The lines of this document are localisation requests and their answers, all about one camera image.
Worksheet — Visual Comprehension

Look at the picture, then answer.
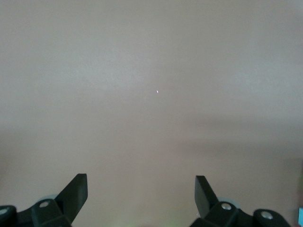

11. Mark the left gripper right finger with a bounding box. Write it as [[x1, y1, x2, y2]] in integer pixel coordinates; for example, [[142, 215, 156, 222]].
[[191, 175, 291, 227]]

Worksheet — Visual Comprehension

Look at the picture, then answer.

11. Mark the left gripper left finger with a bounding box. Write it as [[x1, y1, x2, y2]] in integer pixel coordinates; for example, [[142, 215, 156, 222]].
[[0, 174, 88, 227]]

